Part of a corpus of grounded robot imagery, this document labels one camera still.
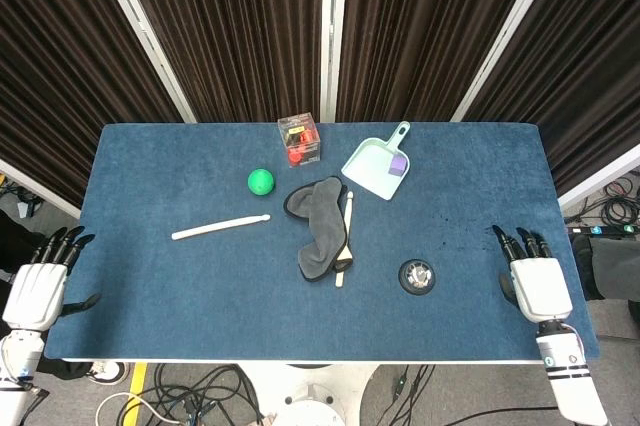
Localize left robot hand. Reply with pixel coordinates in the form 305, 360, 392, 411
2, 225, 101, 331

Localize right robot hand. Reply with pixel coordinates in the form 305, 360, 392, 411
492, 224, 574, 324

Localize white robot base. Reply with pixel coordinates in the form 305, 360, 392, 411
238, 361, 381, 426

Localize white sneaker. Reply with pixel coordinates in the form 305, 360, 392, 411
88, 360, 131, 386

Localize white drumstick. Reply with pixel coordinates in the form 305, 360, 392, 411
334, 190, 355, 289
170, 214, 272, 242

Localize mint green dustpan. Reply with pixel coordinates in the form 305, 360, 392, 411
340, 120, 412, 202

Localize blue table mat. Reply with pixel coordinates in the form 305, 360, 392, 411
43, 121, 600, 361

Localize grey eye mask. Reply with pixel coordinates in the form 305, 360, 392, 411
283, 175, 354, 283

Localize green ball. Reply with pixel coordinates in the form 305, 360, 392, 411
247, 168, 276, 196

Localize clear box with red items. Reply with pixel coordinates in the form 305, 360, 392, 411
277, 114, 322, 167

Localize white folding screen frame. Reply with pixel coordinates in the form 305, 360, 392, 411
88, 0, 197, 124
557, 144, 640, 210
319, 0, 350, 123
451, 0, 569, 122
0, 158, 81, 220

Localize white cable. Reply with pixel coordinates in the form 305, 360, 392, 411
95, 392, 186, 426

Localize black floor cables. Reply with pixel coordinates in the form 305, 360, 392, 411
134, 363, 264, 426

